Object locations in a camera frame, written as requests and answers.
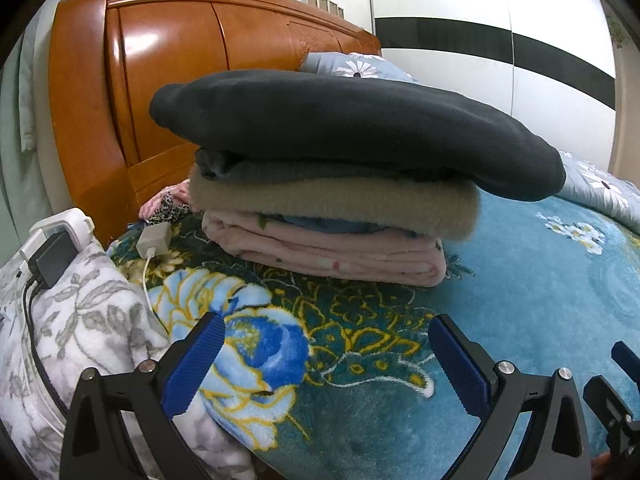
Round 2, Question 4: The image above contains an orange wooden headboard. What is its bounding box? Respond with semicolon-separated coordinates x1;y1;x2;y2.
49;0;380;244

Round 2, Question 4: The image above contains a black and white fleece jacket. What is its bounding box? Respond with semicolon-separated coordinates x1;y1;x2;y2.
149;70;565;202

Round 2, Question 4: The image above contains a grey floral white blanket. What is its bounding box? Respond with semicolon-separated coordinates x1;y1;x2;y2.
1;237;270;479

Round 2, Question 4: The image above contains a folded beige garment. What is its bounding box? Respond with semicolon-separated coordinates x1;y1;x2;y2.
189;167;480;240

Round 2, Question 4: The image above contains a floral teal plush blanket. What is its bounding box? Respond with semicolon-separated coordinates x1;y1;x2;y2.
110;195;639;479

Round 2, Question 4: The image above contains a white black striped wardrobe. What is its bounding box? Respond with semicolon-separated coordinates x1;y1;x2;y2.
372;0;616;169

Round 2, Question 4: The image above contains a white phone charger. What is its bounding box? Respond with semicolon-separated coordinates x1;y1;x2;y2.
136;222;172;259

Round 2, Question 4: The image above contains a black power adapter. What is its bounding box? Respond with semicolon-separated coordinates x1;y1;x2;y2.
28;231;78;289

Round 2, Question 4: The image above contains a white wall switch panel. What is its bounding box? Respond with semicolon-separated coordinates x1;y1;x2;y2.
302;0;344;18

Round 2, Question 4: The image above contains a folded grey garment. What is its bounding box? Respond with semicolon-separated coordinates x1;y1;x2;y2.
195;148;400;183

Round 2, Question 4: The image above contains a folded pink garment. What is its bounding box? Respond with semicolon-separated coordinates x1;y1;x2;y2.
138;179;448;288

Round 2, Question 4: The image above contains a white power strip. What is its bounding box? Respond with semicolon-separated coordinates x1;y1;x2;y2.
18;207;94;278

